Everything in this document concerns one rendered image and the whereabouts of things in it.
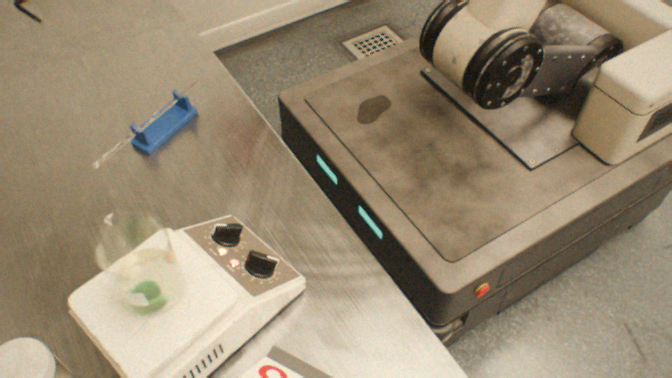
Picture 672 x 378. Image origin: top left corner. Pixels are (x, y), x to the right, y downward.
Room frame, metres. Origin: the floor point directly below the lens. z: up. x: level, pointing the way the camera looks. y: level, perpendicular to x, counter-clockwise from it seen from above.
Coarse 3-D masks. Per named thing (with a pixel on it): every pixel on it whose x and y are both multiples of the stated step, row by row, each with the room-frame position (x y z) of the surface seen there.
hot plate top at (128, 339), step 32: (192, 256) 0.30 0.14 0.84; (96, 288) 0.27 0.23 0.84; (192, 288) 0.27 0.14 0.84; (224, 288) 0.27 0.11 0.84; (96, 320) 0.23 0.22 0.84; (128, 320) 0.23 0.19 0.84; (160, 320) 0.23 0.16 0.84; (192, 320) 0.23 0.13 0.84; (128, 352) 0.20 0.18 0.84; (160, 352) 0.20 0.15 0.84
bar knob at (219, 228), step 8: (216, 224) 0.35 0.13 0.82; (224, 224) 0.36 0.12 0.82; (232, 224) 0.36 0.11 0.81; (240, 224) 0.36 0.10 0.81; (216, 232) 0.35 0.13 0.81; (224, 232) 0.35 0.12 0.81; (232, 232) 0.35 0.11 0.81; (240, 232) 0.35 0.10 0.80; (216, 240) 0.34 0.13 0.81; (224, 240) 0.34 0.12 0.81; (232, 240) 0.34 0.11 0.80
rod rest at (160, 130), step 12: (180, 108) 0.60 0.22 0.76; (192, 108) 0.60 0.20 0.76; (156, 120) 0.58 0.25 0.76; (168, 120) 0.58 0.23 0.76; (180, 120) 0.58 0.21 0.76; (132, 132) 0.54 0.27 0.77; (144, 132) 0.53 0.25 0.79; (156, 132) 0.55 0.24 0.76; (168, 132) 0.55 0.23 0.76; (132, 144) 0.53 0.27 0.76; (144, 144) 0.53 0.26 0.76; (156, 144) 0.53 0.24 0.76
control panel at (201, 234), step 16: (208, 224) 0.37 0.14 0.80; (208, 240) 0.34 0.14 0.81; (240, 240) 0.35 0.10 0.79; (256, 240) 0.36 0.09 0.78; (224, 256) 0.32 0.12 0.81; (240, 256) 0.32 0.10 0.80; (272, 256) 0.33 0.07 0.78; (240, 272) 0.30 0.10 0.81; (288, 272) 0.31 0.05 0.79; (256, 288) 0.28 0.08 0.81; (272, 288) 0.28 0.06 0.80
